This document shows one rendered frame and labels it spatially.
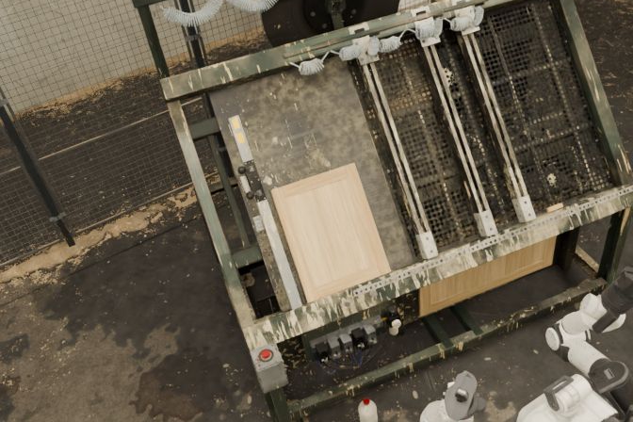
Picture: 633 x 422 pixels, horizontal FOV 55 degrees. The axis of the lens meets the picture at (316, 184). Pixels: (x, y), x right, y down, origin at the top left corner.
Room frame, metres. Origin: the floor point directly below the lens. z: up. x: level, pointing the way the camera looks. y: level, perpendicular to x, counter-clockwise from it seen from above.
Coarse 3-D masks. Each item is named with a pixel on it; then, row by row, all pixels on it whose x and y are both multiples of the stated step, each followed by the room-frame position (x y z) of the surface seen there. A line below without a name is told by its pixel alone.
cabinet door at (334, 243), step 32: (288, 192) 2.26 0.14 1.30; (320, 192) 2.27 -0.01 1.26; (352, 192) 2.27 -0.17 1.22; (288, 224) 2.16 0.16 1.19; (320, 224) 2.17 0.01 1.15; (352, 224) 2.17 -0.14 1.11; (320, 256) 2.06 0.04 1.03; (352, 256) 2.07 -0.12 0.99; (384, 256) 2.07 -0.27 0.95; (320, 288) 1.96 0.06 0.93
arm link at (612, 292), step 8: (624, 272) 1.15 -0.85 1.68; (632, 272) 1.15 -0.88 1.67; (616, 280) 1.19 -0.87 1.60; (624, 280) 1.13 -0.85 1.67; (632, 280) 1.12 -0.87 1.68; (608, 288) 1.18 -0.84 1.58; (616, 288) 1.16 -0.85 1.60; (624, 288) 1.13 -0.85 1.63; (632, 288) 1.12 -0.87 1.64; (608, 296) 1.16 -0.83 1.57; (616, 296) 1.14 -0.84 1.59; (624, 296) 1.13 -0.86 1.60; (632, 296) 1.12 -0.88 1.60; (616, 304) 1.13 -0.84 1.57; (624, 304) 1.12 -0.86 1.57; (632, 304) 1.11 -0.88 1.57
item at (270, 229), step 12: (228, 120) 2.48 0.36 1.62; (240, 144) 2.38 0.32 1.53; (240, 156) 2.37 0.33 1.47; (264, 204) 2.20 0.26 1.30; (264, 216) 2.16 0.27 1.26; (276, 228) 2.13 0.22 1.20; (276, 240) 2.09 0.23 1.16; (276, 252) 2.05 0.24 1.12; (288, 276) 1.98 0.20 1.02; (288, 288) 1.94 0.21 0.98
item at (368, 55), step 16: (352, 32) 2.72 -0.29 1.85; (368, 48) 2.67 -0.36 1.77; (368, 64) 2.67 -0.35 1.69; (368, 80) 2.60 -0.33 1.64; (368, 96) 2.60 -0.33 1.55; (384, 96) 2.55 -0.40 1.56; (384, 112) 2.52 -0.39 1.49; (384, 128) 2.45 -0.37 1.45; (384, 144) 2.45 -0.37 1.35; (400, 144) 2.40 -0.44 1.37; (400, 160) 2.37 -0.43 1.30; (400, 176) 2.30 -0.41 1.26; (400, 192) 2.30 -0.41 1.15; (416, 192) 2.25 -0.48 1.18; (416, 208) 2.22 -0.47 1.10; (416, 224) 2.14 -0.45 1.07; (416, 240) 2.14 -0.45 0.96; (432, 240) 2.09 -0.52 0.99; (432, 256) 2.04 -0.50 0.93
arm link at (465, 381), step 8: (464, 376) 0.90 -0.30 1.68; (472, 376) 0.89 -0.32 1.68; (456, 384) 0.88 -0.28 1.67; (464, 384) 0.88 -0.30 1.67; (472, 384) 0.87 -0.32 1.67; (448, 392) 0.91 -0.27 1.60; (472, 392) 0.86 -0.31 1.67; (448, 400) 0.85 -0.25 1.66; (456, 400) 0.85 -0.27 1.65; (464, 400) 0.84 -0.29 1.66; (472, 400) 0.87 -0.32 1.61; (448, 408) 0.83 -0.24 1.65; (456, 408) 0.83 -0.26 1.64; (464, 408) 0.83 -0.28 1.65; (472, 408) 0.86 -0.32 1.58; (456, 416) 0.81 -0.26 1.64; (464, 416) 0.81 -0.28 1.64
